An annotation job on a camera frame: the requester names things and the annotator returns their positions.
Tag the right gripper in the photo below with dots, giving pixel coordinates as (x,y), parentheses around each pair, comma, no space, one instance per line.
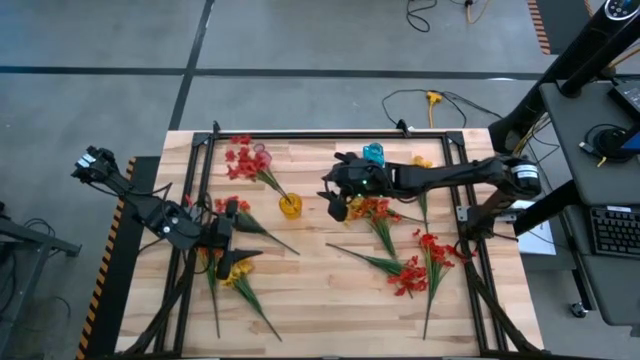
(360,180)

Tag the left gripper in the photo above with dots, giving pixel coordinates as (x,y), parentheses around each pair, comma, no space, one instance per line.
(217,235)

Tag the yellow artificial flower stem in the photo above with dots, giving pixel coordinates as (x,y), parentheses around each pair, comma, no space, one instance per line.
(355,204)
(422,161)
(245,287)

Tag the orange artificial flower stem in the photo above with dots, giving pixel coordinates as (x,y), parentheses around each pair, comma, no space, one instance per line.
(214,295)
(257,229)
(384,232)

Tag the red artificial flower stem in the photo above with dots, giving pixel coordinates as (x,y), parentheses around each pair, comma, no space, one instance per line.
(245,167)
(385,262)
(434,270)

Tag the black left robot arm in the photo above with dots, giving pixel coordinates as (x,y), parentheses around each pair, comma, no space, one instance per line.
(150,210)

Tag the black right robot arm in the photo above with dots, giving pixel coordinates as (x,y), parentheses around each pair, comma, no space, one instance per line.
(450,175)

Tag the blue glass vase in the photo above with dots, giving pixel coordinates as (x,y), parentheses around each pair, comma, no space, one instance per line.
(374,151)

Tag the yellow glass vase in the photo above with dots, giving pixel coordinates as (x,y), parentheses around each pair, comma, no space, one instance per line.
(292,207)

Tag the pink glass vase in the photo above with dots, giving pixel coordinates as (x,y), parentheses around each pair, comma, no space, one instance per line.
(266,156)

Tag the small black clamp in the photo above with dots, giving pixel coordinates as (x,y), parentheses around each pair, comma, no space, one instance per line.
(403,128)

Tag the yellow power plug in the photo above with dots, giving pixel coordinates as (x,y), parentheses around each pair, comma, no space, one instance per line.
(434,97)

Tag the hazard striped black base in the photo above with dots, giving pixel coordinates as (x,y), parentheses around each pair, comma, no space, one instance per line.
(120,300)

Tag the white paper sheet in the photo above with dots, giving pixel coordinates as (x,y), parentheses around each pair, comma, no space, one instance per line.
(537,242)

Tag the grey desk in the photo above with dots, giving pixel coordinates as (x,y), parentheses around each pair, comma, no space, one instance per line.
(575,165)

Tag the black tower fan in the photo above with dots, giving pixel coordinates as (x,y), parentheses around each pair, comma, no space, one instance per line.
(560,65)

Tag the chair caster wheel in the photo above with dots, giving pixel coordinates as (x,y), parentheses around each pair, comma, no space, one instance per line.
(579,310)

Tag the hazard striped floor mat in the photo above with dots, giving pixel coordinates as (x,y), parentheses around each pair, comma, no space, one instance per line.
(560,25)

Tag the black round device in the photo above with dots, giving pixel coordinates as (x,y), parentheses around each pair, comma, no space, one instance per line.
(611,144)

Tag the white desk label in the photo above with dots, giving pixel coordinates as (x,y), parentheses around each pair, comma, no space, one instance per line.
(618,208)

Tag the black keyboard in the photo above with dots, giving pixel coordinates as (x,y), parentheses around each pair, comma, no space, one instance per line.
(617,232)

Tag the blue flat object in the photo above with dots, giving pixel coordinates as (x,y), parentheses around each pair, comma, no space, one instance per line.
(633,142)

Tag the black laptop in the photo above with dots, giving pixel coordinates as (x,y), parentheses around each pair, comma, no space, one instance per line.
(629,97)

